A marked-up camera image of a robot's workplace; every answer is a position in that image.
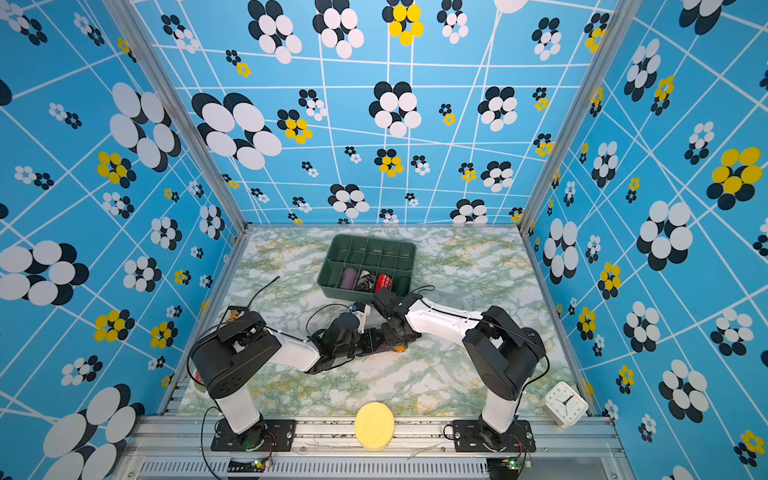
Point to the aluminium corner post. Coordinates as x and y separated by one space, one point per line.
157 74
621 20

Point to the aluminium corner post left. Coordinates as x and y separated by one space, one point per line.
157 74

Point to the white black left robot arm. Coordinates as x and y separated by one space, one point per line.
231 355

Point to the green rolled sock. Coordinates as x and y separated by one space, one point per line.
401 285

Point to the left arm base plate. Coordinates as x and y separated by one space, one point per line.
264 436

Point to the green compartment tray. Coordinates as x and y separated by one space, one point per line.
377 255

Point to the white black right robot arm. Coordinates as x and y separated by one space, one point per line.
504 354

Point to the white square clock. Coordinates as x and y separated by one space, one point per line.
564 405

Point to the red rolled sock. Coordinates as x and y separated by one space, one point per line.
383 281

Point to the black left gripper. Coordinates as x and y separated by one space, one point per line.
370 339

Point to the purple rolled sock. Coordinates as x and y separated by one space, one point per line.
348 278

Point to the aluminium corner post right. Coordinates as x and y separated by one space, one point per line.
621 20

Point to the black white rolled sock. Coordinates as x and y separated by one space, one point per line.
366 282

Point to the purple teal sock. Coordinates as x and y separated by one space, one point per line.
385 338

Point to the yellow round sponge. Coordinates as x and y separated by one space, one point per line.
374 426

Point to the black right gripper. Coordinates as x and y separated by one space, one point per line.
388 337

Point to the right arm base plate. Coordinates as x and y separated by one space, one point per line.
474 436

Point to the black tray with snacks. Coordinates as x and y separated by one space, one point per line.
233 313

